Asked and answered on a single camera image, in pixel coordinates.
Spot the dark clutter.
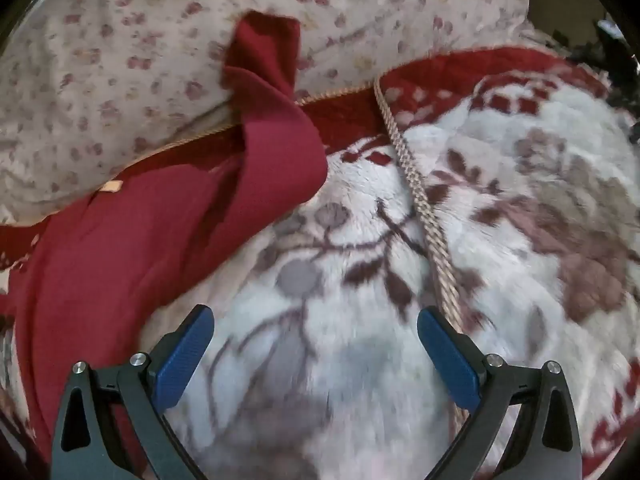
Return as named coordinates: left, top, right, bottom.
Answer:
left=570, top=17, right=640, bottom=146

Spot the dark red garment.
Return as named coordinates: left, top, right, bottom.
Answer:
left=0, top=10, right=328, bottom=480

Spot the red and white floral blanket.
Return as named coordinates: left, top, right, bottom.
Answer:
left=0, top=47, right=640, bottom=480

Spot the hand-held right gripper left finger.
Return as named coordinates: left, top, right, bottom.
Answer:
left=50, top=304, right=216, bottom=480

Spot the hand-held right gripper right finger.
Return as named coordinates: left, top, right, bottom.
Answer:
left=416, top=305, right=583, bottom=480

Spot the pink floral pillow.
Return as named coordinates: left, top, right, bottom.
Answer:
left=0, top=0, right=531, bottom=226

